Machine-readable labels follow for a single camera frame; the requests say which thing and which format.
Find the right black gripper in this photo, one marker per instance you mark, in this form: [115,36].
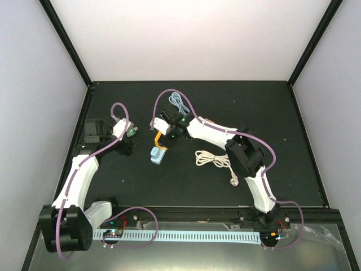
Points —
[170,143]

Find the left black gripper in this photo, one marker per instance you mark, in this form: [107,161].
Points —
[128,151]

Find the light blue power strip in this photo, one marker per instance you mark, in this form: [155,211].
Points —
[157,161]

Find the yellow cube socket adapter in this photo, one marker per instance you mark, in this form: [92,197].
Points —
[156,141]

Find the green cube plug adapter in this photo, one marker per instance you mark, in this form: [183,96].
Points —
[132,131]

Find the light blue plug adapter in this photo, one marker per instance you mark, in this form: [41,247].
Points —
[156,153]

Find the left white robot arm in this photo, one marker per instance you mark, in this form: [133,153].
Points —
[66,225]

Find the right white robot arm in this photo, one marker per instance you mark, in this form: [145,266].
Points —
[243,153]

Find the left small circuit board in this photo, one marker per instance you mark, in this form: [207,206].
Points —
[113,233]

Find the small circuit board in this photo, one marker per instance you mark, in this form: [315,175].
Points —
[113,233]
[273,236]

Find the right small circuit board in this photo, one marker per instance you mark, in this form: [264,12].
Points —
[273,236]

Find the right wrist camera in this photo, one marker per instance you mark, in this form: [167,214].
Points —
[159,125]

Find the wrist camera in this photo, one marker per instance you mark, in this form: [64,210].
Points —
[122,126]
[159,125]

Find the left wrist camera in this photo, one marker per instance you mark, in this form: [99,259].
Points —
[122,126]

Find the light blue slotted cable duct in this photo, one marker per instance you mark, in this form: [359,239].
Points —
[183,236]

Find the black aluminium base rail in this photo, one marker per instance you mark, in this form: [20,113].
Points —
[245,217]

